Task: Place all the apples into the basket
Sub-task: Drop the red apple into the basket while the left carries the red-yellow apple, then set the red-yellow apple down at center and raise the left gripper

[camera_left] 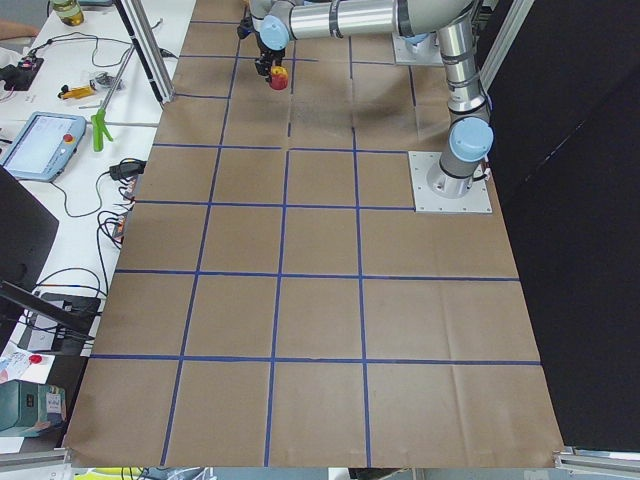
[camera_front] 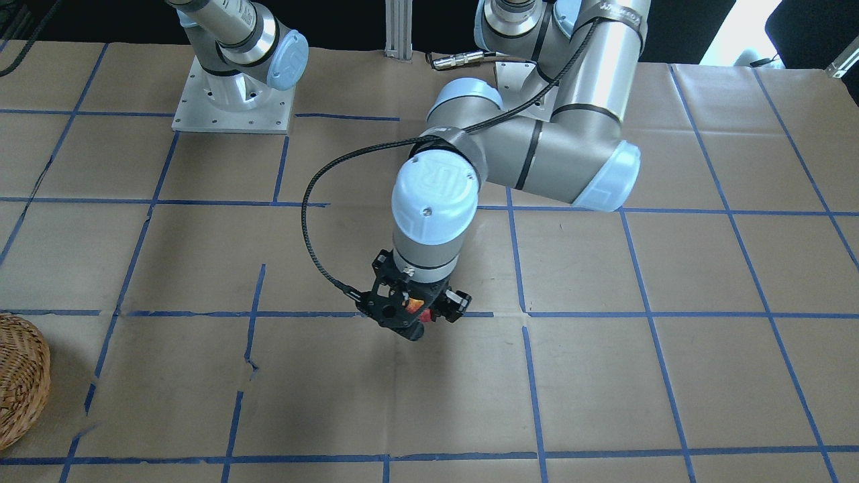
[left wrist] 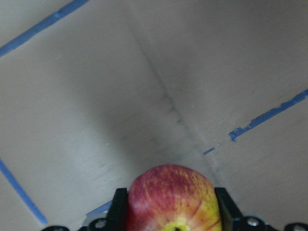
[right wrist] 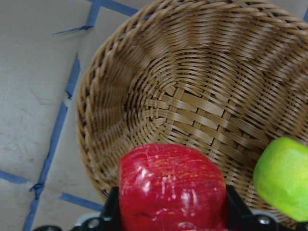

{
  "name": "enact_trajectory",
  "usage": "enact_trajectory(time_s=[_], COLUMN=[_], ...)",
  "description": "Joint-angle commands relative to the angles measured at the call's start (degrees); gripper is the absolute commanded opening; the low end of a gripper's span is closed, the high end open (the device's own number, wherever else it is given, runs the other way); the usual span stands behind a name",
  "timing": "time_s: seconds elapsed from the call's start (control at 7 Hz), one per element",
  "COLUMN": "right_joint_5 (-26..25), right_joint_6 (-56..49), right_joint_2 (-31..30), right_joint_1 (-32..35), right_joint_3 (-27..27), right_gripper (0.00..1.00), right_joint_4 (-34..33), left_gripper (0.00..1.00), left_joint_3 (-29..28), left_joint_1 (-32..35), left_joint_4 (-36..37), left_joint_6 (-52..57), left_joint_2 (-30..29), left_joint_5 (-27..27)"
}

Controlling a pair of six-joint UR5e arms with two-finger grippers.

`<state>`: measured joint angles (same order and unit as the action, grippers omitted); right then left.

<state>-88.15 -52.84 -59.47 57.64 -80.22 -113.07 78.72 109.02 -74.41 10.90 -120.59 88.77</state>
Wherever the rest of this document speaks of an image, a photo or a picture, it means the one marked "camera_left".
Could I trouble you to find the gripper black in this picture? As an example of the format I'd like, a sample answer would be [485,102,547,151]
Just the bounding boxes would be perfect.
[254,48,286,78]

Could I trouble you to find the red yellow apple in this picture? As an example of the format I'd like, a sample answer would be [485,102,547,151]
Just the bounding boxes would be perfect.
[268,65,289,91]

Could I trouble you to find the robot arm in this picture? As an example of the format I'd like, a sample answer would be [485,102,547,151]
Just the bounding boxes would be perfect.
[237,0,494,199]

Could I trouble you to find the person forearm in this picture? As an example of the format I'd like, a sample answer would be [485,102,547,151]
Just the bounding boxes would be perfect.
[0,18,39,40]

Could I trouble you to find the black power adapter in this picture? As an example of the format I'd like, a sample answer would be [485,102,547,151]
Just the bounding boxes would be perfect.
[109,159,147,180]

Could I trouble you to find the reacher grabber tool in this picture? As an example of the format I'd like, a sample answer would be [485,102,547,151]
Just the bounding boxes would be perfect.
[79,46,134,152]

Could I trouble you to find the yellow liquid bottle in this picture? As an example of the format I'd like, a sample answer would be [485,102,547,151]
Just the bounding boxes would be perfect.
[50,0,84,27]

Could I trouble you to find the teach pendant tablet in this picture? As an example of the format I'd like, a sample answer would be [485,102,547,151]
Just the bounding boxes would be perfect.
[1,111,86,182]

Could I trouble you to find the brown paper table cover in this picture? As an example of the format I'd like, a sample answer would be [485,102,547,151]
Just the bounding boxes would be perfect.
[65,1,562,468]

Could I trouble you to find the black monitor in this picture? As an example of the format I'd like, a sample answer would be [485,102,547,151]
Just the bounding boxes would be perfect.
[1,170,101,355]

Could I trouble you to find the teal box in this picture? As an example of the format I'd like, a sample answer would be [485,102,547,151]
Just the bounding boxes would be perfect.
[1,380,67,438]

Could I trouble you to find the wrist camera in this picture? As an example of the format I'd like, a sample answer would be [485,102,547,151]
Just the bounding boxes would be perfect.
[236,15,254,40]

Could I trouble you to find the aluminium frame post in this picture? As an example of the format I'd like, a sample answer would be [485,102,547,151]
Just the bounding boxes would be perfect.
[113,0,175,104]

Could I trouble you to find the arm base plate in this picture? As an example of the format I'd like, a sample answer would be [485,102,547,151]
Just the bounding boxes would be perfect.
[408,151,493,215]
[392,32,444,67]

